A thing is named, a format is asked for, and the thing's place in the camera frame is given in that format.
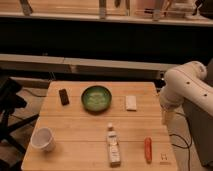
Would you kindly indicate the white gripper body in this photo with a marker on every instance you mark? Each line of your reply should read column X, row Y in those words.
column 169, row 101

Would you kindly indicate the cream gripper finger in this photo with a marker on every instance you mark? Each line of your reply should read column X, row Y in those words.
column 167, row 116

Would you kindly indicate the dark brown eraser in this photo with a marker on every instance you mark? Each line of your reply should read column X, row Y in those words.
column 64, row 97

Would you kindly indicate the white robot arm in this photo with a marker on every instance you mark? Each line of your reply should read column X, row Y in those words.
column 185, row 82

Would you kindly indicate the robot base cabinet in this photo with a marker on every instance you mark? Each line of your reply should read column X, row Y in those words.
column 198, row 108

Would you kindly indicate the white sponge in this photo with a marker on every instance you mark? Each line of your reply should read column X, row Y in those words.
column 131, row 104

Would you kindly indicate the orange carrot toy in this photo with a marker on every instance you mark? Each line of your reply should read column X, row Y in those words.
column 148, row 149

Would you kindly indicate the white glue bottle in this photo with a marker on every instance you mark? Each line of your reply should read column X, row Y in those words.
column 113, row 146

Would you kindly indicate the green bowl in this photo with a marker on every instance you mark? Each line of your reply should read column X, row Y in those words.
column 96, row 98

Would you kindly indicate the white paper cup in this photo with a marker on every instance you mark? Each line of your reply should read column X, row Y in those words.
column 42, row 139

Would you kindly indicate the black chair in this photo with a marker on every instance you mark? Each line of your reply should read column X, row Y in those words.
column 9, row 101

